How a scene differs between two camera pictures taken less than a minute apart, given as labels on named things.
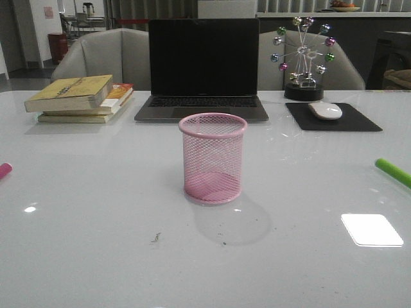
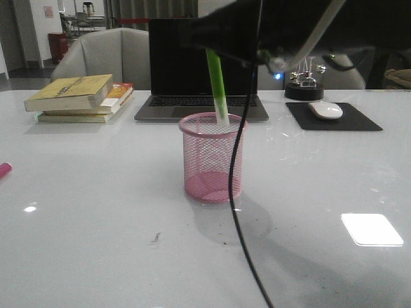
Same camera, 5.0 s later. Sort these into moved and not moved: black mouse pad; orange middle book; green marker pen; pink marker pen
Moved: green marker pen
Not moved: black mouse pad; pink marker pen; orange middle book
